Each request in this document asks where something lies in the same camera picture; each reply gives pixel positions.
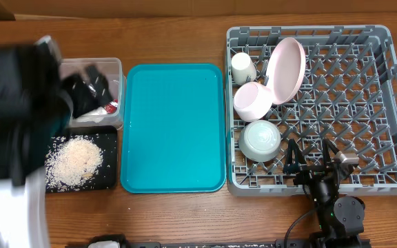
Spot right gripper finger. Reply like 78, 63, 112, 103
322, 138, 339, 169
283, 139, 307, 174

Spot white napkin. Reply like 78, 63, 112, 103
72, 107, 108, 123

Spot red snack wrapper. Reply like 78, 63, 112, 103
103, 99, 119, 114

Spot grey bowl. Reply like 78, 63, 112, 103
238, 120, 281, 162

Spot rice pile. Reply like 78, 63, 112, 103
45, 135, 103, 192

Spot pink bowl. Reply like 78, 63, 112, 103
233, 82, 274, 122

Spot pink plate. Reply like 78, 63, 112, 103
266, 37, 306, 105

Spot white cup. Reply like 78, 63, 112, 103
231, 52, 256, 85

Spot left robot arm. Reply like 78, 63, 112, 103
0, 36, 112, 247

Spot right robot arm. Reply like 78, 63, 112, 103
283, 138, 371, 247

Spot grey dishwasher rack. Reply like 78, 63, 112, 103
225, 25, 397, 196

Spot clear plastic bin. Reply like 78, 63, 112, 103
59, 57, 126, 129

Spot teal serving tray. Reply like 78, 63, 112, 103
120, 63, 226, 194

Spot black tray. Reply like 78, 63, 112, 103
46, 126, 118, 193

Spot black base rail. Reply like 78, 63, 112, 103
88, 234, 371, 248

